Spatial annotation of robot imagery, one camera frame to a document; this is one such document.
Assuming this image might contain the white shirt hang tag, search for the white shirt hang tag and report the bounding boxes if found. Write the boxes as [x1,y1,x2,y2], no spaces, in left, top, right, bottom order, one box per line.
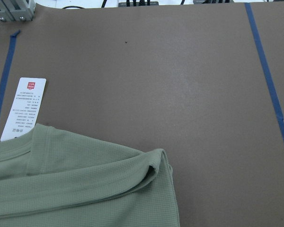
[0,78,46,141]

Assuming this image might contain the aluminium frame post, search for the aluminium frame post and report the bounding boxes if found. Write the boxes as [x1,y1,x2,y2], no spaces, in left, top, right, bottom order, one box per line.
[0,0,36,23]

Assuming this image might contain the olive green long-sleeve shirt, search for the olive green long-sleeve shirt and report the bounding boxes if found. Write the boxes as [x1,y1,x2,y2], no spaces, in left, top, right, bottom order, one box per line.
[0,124,180,227]

